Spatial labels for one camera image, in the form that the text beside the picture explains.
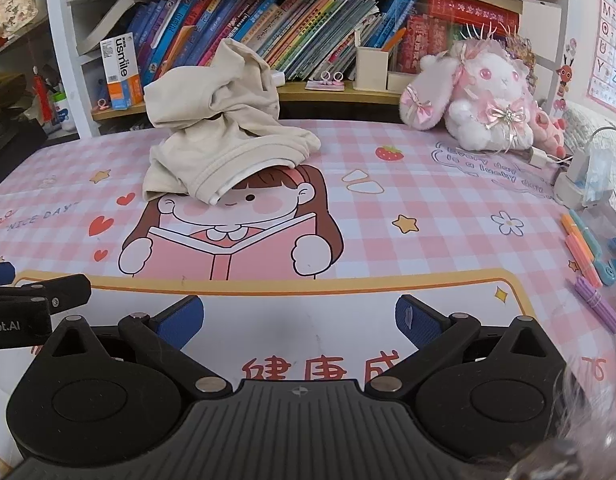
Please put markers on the pink plush toy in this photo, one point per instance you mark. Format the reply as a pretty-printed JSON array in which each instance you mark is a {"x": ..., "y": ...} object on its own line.
[{"x": 545, "y": 125}]

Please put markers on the pink checked cartoon desk mat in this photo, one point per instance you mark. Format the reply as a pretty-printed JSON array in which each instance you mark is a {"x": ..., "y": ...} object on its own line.
[{"x": 437, "y": 240}]

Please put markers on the row of colourful books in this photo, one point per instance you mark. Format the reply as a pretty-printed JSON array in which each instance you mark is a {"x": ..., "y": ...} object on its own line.
[{"x": 298, "y": 25}]

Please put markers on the pink clip card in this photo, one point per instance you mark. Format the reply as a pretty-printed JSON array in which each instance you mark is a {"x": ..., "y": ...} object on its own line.
[{"x": 328, "y": 82}]

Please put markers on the red box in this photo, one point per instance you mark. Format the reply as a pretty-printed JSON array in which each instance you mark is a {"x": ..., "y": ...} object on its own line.
[{"x": 427, "y": 45}]

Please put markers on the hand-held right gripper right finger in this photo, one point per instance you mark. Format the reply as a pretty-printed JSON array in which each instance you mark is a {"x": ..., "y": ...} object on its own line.
[{"x": 417, "y": 320}]

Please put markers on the blue toy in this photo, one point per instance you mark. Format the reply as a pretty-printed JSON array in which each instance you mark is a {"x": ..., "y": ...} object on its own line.
[{"x": 607, "y": 272}]

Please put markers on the cartoon wall sticker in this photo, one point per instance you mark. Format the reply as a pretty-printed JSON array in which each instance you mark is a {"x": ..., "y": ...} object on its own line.
[{"x": 566, "y": 67}]

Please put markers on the cream t-shirt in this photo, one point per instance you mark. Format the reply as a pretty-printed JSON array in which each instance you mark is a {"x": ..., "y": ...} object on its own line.
[{"x": 228, "y": 125}]

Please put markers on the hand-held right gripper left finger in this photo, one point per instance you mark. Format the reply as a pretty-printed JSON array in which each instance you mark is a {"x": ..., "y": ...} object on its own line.
[{"x": 180, "y": 320}]

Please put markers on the pink stick bundle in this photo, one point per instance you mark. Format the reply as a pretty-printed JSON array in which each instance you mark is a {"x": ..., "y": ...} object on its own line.
[{"x": 582, "y": 262}]

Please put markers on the white bottle green cap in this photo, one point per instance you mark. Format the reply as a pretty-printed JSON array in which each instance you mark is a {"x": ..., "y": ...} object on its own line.
[{"x": 65, "y": 115}]

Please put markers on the purple stick bundle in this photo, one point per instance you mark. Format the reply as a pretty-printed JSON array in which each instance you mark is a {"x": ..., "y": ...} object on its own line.
[{"x": 600, "y": 305}]

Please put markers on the leaning grey white book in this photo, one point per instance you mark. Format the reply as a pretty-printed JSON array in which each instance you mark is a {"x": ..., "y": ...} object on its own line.
[{"x": 113, "y": 20}]

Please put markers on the teal stick bundle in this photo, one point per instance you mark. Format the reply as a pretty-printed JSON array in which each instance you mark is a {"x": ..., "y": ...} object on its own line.
[{"x": 590, "y": 242}]

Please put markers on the cream pen holder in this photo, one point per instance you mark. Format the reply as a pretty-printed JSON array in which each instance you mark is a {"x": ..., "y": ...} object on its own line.
[{"x": 370, "y": 70}]

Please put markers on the orange stick bundle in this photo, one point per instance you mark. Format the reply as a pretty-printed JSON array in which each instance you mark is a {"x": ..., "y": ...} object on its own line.
[{"x": 570, "y": 225}]

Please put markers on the white knit cover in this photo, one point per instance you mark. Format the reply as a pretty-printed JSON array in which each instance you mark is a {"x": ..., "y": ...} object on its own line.
[{"x": 582, "y": 120}]

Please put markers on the white plush bunny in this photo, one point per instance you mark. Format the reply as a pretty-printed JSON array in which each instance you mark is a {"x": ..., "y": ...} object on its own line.
[{"x": 487, "y": 110}]

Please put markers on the colourful paper garland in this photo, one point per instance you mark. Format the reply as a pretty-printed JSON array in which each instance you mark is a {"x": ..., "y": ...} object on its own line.
[{"x": 520, "y": 50}]

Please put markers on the white charger plug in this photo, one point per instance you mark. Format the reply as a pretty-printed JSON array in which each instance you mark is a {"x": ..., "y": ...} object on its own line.
[{"x": 539, "y": 157}]

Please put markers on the white orange box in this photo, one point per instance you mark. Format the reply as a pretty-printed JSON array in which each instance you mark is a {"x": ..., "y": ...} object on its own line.
[{"x": 119, "y": 70}]

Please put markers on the clear plastic bag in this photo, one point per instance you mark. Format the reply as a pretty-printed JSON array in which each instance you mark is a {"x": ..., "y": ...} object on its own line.
[{"x": 600, "y": 175}]

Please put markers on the pink bordered wall poster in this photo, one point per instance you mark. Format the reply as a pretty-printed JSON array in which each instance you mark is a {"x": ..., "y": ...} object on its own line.
[{"x": 610, "y": 35}]

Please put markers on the small cream holder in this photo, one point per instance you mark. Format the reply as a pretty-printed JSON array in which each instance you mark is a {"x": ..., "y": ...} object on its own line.
[{"x": 400, "y": 81}]

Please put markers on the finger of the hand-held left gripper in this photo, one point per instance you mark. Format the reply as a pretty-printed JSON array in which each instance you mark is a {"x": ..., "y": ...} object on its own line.
[
  {"x": 0, "y": 274},
  {"x": 58, "y": 290}
]

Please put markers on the red thick book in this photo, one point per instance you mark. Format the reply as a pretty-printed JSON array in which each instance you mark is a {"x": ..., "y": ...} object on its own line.
[{"x": 477, "y": 10}]

